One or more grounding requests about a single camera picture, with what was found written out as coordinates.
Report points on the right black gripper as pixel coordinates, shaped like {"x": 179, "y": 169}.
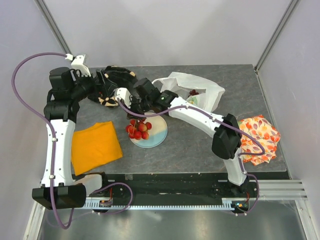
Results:
{"x": 131, "y": 117}

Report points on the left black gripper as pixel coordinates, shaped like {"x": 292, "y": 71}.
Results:
{"x": 107, "y": 87}

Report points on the red fake cherry bunch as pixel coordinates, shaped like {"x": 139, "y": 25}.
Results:
{"x": 138, "y": 129}

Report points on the white plastic bag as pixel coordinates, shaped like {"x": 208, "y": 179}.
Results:
{"x": 181, "y": 83}

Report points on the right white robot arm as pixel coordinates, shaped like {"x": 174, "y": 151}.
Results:
{"x": 226, "y": 140}

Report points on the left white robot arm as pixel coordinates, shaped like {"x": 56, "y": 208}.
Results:
{"x": 68, "y": 150}

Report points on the dark red fake grapes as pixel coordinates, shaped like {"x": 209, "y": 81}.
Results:
{"x": 193, "y": 93}

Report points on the black patterned cloth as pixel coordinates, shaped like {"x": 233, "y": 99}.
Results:
{"x": 122, "y": 78}

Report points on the cream and blue plate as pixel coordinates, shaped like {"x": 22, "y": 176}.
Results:
{"x": 157, "y": 134}

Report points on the grey stone mat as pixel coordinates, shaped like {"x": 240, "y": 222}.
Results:
{"x": 186, "y": 149}

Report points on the orange folded cloth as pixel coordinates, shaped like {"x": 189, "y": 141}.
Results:
{"x": 95, "y": 146}

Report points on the floral orange cloth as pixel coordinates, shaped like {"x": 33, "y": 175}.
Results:
{"x": 265, "y": 133}

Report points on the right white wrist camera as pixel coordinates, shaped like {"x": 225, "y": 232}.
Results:
{"x": 124, "y": 96}

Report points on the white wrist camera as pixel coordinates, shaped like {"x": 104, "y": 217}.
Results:
{"x": 78, "y": 63}
{"x": 124, "y": 96}

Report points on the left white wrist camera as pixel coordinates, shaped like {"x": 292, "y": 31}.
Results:
{"x": 78, "y": 63}

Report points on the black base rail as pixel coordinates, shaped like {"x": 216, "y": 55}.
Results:
{"x": 214, "y": 186}

